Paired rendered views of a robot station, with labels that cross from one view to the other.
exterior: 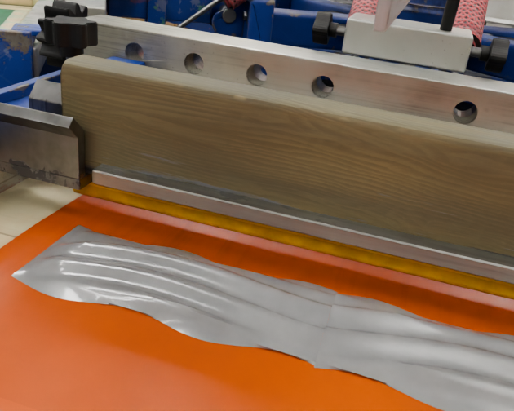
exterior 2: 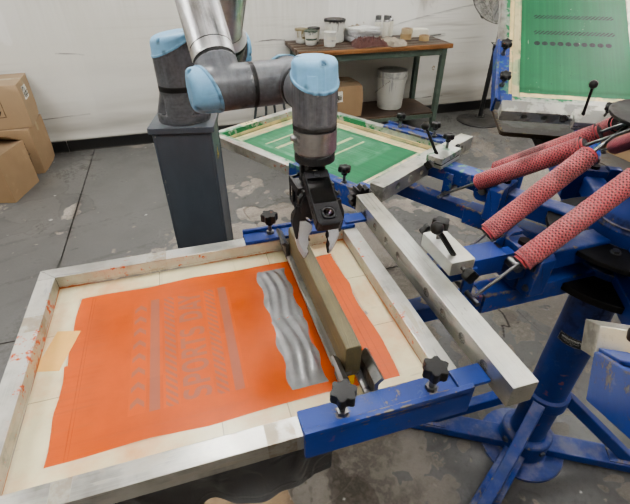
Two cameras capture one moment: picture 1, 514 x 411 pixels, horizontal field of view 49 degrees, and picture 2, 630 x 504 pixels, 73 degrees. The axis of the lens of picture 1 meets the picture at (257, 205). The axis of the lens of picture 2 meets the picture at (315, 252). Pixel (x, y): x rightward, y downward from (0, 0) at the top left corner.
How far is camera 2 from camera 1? 0.80 m
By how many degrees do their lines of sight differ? 51
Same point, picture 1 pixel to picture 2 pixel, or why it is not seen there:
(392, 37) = (432, 248)
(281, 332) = (275, 313)
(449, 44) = (445, 261)
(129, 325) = (258, 294)
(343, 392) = (267, 329)
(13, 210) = (278, 256)
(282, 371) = (265, 319)
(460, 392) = (282, 344)
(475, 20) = (530, 252)
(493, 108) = (432, 296)
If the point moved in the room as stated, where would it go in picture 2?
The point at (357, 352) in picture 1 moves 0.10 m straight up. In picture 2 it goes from (280, 326) to (278, 290)
